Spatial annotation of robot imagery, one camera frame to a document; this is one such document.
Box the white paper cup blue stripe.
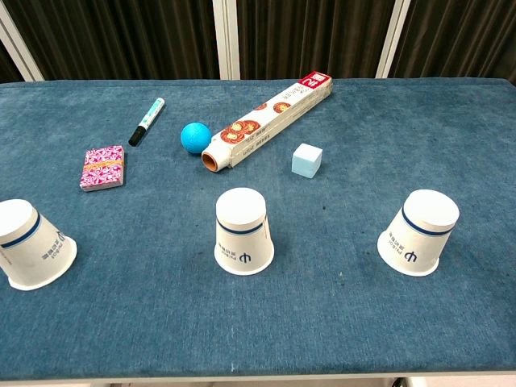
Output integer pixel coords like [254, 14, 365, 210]
[0, 198, 78, 292]
[214, 187, 276, 277]
[377, 189, 461, 278]

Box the light blue cube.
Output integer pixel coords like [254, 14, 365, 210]
[290, 142, 324, 180]

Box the long white wrap roll box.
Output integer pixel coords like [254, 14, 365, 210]
[201, 71, 335, 175]

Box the blue ball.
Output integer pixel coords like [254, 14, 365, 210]
[180, 121, 213, 156]

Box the teal white marker pen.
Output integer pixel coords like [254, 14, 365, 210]
[127, 97, 166, 148]

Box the pink patterned card deck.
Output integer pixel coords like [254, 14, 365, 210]
[79, 144, 127, 194]

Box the blue felt table cover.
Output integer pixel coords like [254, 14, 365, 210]
[0, 77, 516, 380]

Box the black pleated curtain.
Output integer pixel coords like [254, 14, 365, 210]
[2, 0, 221, 81]
[388, 0, 516, 86]
[235, 0, 395, 80]
[0, 39, 26, 85]

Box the white frame post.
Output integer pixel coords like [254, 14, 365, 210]
[0, 2, 45, 82]
[375, 0, 413, 79]
[211, 0, 242, 81]

